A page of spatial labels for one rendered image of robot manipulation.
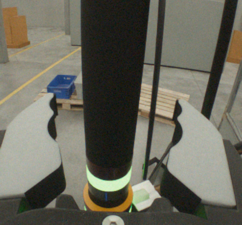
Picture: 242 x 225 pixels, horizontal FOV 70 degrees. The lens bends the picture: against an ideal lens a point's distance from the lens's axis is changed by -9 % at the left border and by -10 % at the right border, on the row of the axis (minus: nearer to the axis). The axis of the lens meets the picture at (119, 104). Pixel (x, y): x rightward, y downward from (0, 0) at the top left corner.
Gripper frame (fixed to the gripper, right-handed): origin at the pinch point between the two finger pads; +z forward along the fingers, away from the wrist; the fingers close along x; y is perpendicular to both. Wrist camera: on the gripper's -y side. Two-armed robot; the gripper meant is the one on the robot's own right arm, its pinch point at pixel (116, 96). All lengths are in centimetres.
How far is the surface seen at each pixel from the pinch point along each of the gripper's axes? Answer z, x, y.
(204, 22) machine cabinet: 510, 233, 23
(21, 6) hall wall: 1346, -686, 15
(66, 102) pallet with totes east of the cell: 262, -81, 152
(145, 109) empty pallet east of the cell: 251, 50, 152
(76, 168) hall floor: 136, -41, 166
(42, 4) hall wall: 1316, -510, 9
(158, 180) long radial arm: 35, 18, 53
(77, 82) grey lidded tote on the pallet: 272, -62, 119
